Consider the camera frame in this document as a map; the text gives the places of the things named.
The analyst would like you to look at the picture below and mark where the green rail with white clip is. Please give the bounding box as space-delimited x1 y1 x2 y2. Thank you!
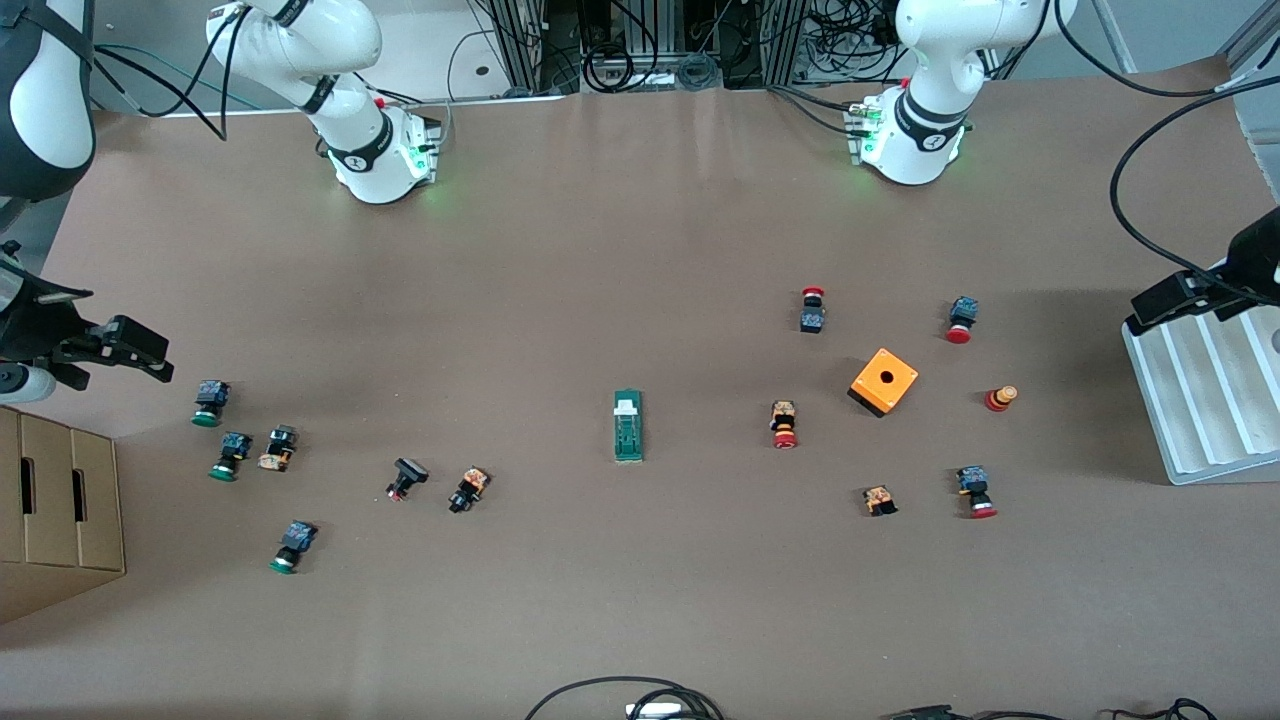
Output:
613 389 646 463

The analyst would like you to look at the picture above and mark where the green pushbutton with blue block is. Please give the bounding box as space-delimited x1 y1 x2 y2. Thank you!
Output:
192 380 231 428
269 520 319 575
209 432 253 482

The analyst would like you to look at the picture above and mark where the white ribbed tray rack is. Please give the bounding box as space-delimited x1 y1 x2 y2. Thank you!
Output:
1122 255 1280 486

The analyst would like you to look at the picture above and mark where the black pushbutton with orange block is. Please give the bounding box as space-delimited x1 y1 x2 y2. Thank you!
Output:
448 466 491 514
258 425 299 472

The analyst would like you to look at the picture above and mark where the brown cardboard box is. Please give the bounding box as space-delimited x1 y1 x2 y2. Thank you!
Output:
0 405 126 626

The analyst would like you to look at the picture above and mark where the black square pushbutton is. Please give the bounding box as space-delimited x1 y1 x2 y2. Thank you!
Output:
386 458 429 502

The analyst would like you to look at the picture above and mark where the orange button enclosure box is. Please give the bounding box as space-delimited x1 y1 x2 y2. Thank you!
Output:
848 348 919 418

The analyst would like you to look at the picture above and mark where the black coiled cable bundle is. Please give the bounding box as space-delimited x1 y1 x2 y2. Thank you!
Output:
580 40 641 96

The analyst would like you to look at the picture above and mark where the black looped cable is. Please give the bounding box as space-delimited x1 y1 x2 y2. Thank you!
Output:
525 677 726 720

